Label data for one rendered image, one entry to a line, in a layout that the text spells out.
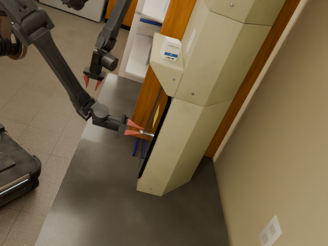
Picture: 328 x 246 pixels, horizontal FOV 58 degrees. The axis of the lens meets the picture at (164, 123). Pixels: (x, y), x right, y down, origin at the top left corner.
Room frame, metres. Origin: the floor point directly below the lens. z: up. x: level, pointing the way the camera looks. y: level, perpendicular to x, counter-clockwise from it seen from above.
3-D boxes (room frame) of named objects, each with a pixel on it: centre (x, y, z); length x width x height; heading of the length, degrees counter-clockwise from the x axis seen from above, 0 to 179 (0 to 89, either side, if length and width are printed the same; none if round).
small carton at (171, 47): (0.98, 0.07, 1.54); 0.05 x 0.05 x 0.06; 24
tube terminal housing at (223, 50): (1.09, -0.09, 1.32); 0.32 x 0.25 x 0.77; 11
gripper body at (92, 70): (1.29, 0.41, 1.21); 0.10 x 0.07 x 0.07; 101
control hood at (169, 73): (1.05, 0.09, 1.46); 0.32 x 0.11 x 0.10; 11
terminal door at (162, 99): (1.06, 0.04, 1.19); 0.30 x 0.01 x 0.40; 10
